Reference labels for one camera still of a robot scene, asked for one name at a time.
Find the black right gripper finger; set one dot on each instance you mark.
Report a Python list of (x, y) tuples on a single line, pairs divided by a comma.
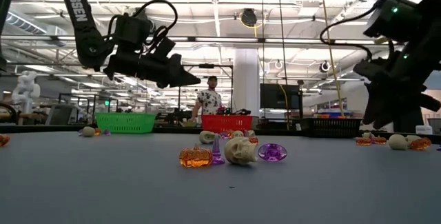
[(373, 103), (406, 105)]

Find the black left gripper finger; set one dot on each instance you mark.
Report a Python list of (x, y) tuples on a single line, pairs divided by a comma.
[(179, 76)]

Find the cream plastic skull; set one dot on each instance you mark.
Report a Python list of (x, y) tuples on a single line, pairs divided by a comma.
[(206, 137), (240, 150), (412, 137), (251, 133), (237, 134), (88, 131), (398, 142)]

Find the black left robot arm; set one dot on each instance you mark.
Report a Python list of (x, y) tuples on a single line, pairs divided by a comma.
[(77, 10)]

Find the white container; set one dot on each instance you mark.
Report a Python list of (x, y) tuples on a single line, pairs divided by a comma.
[(423, 130)]

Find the black workbench equipment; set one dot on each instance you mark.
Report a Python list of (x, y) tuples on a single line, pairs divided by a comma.
[(175, 115)]

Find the blue storage bins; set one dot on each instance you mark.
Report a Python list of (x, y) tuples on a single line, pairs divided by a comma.
[(330, 114)]

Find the black plastic basket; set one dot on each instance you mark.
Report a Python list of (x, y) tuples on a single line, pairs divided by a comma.
[(330, 127)]

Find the green plastic basket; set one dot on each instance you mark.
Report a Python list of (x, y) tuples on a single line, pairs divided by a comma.
[(125, 124)]

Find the red plastic basket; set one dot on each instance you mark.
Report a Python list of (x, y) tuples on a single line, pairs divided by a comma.
[(225, 124)]

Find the white building pillar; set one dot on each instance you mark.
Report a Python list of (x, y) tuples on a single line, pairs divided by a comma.
[(246, 79)]

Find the black workbench robot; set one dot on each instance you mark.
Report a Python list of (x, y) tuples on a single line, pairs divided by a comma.
[(241, 112)]

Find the grey box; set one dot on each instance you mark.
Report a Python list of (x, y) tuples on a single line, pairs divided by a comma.
[(62, 115)]

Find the black monitor screen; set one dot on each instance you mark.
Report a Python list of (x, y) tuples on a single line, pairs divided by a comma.
[(279, 96)]

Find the white robot figure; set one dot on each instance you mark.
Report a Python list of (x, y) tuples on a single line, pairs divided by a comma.
[(25, 88)]

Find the black metal frame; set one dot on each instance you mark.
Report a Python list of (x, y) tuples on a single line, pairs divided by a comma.
[(206, 66), (87, 94)]

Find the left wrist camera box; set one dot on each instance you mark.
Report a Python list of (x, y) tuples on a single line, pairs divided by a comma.
[(164, 48)]

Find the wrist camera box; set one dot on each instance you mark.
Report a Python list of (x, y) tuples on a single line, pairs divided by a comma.
[(367, 69), (164, 48)]

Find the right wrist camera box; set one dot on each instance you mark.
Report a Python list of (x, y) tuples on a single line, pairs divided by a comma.
[(367, 69)]

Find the black table frame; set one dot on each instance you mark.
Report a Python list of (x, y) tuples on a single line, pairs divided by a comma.
[(44, 128)]

